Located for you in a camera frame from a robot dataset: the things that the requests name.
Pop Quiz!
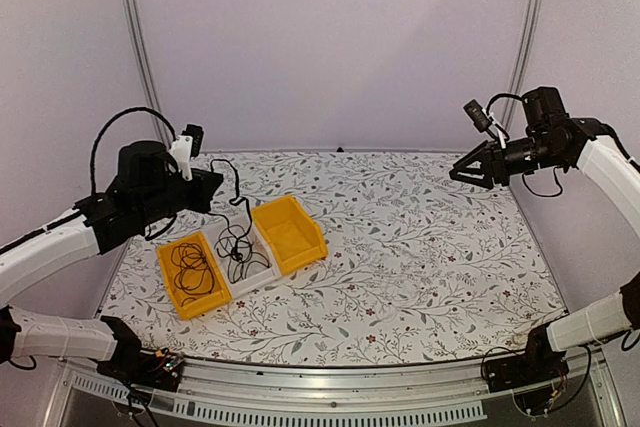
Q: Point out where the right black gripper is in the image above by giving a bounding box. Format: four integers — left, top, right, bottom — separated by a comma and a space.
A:
450, 133, 567, 190

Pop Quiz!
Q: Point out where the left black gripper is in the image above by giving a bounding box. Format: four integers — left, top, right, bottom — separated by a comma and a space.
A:
136, 168, 222, 227

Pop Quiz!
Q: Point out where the black ribbon cable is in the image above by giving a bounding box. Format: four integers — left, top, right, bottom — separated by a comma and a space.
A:
208, 158, 254, 263

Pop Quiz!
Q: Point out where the thin black cable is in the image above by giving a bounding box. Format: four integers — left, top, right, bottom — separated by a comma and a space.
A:
168, 240, 221, 306

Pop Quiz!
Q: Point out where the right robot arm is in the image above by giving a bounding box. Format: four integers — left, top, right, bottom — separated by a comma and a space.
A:
449, 86, 639, 383

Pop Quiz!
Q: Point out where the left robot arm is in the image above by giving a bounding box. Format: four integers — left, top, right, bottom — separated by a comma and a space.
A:
1, 124, 223, 381

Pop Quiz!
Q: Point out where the white translucent plastic bin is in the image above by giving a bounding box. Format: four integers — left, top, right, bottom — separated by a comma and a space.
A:
203, 219, 281, 299

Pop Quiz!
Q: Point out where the near yellow plastic bin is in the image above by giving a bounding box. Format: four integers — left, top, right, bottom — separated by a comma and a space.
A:
156, 231, 232, 320

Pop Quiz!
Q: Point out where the yellow plastic bin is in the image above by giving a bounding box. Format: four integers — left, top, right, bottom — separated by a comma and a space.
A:
156, 231, 232, 320
251, 195, 328, 276

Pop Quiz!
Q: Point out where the far yellow plastic bin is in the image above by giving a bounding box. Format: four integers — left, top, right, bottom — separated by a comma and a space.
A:
251, 195, 328, 276

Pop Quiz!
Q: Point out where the floral table cloth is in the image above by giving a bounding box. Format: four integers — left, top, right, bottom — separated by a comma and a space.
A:
101, 152, 565, 348

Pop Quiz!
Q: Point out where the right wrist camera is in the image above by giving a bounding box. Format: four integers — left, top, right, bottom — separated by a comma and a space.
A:
463, 99, 510, 149

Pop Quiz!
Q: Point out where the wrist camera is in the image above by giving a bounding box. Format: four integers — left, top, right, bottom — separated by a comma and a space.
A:
168, 124, 204, 181
463, 99, 510, 149

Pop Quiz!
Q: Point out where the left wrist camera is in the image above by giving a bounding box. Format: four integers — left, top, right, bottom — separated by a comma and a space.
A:
168, 124, 204, 181

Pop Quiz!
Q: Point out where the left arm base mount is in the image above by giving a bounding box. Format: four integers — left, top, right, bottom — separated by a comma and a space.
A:
96, 316, 184, 392

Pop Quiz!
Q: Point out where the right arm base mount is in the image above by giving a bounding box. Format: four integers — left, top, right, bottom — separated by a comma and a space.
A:
480, 325, 569, 416

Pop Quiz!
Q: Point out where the right aluminium frame post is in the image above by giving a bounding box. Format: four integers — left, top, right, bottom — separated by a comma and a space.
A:
499, 0, 550, 128

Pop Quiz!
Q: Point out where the aluminium frame post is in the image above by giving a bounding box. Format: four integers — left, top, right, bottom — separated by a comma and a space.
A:
499, 0, 550, 128
122, 0, 164, 116

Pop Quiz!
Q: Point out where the front aluminium rail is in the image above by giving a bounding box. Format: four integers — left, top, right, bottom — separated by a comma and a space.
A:
43, 323, 631, 426

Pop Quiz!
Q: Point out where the left aluminium frame post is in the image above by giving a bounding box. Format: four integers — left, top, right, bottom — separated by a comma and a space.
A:
122, 0, 164, 116

